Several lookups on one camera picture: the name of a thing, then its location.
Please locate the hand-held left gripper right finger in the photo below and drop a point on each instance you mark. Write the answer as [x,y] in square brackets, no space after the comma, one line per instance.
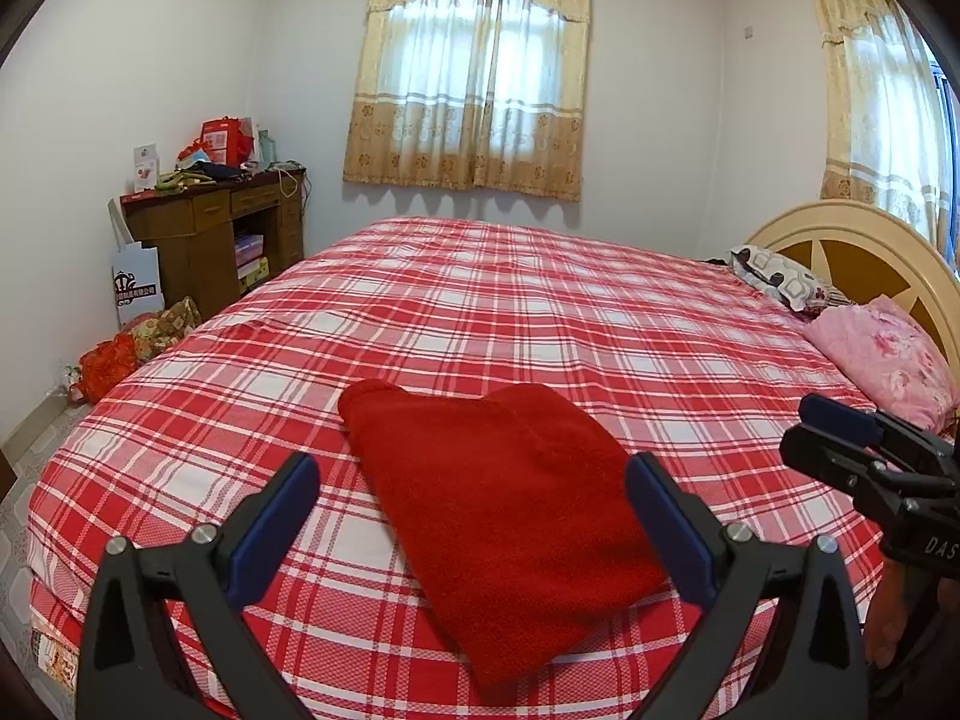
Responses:
[671,532]

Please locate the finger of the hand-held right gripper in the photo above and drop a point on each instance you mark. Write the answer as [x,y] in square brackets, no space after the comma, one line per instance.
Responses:
[847,416]
[825,457]

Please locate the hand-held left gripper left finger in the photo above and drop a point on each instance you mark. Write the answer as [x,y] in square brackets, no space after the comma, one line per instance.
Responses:
[274,532]

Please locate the red knitted sweater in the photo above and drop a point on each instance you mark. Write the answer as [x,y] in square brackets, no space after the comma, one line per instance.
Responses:
[510,510]

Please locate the person's right hand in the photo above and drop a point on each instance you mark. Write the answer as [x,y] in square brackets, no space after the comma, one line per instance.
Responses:
[896,615]

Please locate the pink floral pillow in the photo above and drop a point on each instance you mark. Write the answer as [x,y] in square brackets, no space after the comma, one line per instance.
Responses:
[885,352]

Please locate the grey patterned pillow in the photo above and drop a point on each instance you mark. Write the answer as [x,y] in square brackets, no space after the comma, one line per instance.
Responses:
[780,277]

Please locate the cream and brown headboard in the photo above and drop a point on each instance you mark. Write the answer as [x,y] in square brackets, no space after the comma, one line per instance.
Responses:
[847,217]

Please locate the floral cloth bag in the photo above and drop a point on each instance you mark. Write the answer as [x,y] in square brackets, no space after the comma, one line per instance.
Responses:
[165,326]

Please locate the red plastic bag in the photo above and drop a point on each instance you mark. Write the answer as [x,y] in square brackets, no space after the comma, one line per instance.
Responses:
[105,371]

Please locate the yellow box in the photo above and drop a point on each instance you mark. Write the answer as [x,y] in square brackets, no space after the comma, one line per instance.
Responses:
[253,274]

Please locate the pink storage box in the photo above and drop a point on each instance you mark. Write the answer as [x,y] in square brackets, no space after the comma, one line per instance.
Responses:
[250,249]

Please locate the brown wooden desk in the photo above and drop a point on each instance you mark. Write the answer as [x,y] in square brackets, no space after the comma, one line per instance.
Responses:
[195,255]

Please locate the white paper bag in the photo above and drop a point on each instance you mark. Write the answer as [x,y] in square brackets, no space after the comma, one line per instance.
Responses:
[139,277]

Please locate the beige lace curtain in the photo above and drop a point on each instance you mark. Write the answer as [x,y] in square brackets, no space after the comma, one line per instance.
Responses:
[862,127]

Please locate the bed with red plaid sheet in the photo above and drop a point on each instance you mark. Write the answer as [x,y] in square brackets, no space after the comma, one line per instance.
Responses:
[487,300]

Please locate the green cloth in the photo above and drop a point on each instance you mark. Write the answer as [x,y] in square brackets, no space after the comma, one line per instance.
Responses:
[184,180]

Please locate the dark cloth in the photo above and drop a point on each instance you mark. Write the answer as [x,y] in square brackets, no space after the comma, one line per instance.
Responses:
[221,172]

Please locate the white card box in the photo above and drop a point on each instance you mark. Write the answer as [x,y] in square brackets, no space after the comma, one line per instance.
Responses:
[146,169]

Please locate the red gift bag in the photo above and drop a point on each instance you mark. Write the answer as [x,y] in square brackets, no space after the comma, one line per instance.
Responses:
[225,141]

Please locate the beige curtain with valance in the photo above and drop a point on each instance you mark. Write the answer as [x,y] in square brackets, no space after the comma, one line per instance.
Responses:
[390,142]

